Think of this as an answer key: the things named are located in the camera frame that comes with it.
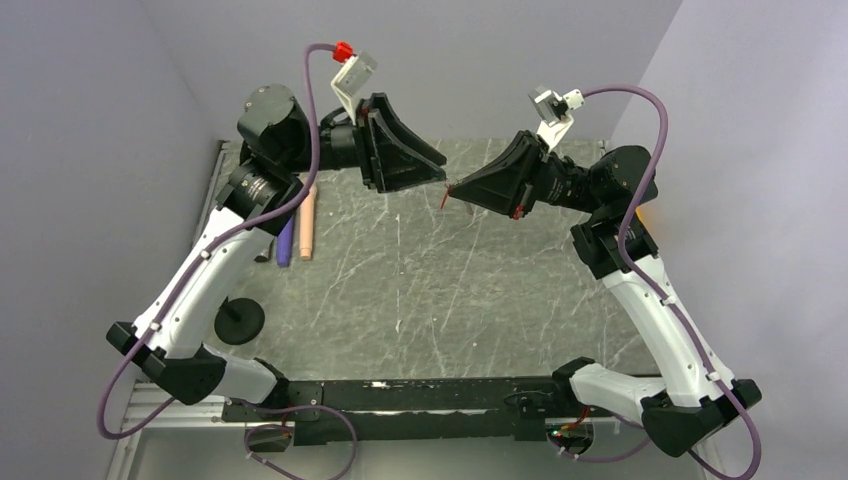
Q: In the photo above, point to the yellow bin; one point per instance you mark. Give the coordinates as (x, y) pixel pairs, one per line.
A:
(643, 216)

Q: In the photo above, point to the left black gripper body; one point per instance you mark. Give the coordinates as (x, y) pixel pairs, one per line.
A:
(368, 131)

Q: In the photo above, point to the peach marker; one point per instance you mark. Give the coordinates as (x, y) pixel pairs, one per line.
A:
(306, 229)

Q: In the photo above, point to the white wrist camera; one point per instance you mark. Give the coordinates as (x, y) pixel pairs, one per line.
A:
(351, 77)
(555, 112)

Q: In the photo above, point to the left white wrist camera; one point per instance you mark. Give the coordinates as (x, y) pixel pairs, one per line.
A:
(351, 77)

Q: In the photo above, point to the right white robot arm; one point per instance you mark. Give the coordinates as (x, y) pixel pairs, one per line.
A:
(694, 394)

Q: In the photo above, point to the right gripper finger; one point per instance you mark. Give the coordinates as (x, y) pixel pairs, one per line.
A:
(516, 162)
(501, 191)

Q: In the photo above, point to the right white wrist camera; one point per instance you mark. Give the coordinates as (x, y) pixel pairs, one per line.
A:
(555, 112)

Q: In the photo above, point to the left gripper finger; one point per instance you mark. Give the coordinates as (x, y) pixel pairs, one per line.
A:
(399, 133)
(401, 167)

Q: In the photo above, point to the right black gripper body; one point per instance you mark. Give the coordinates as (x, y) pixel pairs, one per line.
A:
(540, 157)

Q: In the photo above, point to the black round stand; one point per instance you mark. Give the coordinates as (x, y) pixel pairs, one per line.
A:
(239, 321)

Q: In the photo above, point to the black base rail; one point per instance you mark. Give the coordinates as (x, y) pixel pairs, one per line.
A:
(521, 408)

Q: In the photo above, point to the red key tag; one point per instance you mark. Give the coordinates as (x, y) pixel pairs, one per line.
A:
(445, 197)

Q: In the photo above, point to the purple marker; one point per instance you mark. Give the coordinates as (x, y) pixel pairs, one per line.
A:
(284, 244)

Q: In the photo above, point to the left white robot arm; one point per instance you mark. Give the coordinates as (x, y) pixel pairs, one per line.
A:
(167, 341)

